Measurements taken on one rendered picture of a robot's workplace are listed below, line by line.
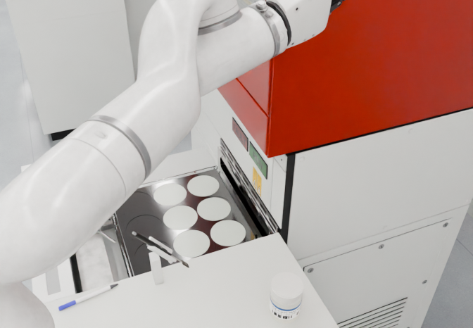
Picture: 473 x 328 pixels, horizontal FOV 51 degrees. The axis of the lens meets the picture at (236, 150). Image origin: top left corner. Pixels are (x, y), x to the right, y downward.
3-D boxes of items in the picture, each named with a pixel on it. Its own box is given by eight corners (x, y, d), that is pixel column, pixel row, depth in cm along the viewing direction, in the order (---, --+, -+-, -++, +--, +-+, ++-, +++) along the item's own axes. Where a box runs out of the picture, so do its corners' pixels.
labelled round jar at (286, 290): (291, 293, 117) (294, 267, 111) (305, 318, 111) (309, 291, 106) (264, 303, 115) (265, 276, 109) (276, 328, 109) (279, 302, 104)
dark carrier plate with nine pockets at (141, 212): (215, 169, 164) (215, 168, 163) (257, 243, 138) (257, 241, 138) (110, 196, 153) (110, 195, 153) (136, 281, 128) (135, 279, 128)
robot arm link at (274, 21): (240, -6, 72) (256, -14, 73) (240, 39, 79) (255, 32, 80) (276, 24, 68) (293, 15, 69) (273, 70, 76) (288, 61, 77)
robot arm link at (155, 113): (32, 62, 50) (186, -31, 72) (99, 186, 58) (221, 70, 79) (92, 53, 46) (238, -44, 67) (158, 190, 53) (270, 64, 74)
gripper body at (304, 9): (253, -14, 72) (311, -41, 76) (252, 40, 81) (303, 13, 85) (286, 14, 69) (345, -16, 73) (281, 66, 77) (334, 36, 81)
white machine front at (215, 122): (195, 117, 202) (190, 24, 177) (284, 265, 142) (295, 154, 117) (188, 119, 201) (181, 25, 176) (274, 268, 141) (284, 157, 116)
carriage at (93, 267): (96, 212, 154) (94, 205, 152) (120, 306, 127) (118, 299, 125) (69, 219, 152) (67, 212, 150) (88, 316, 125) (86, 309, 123)
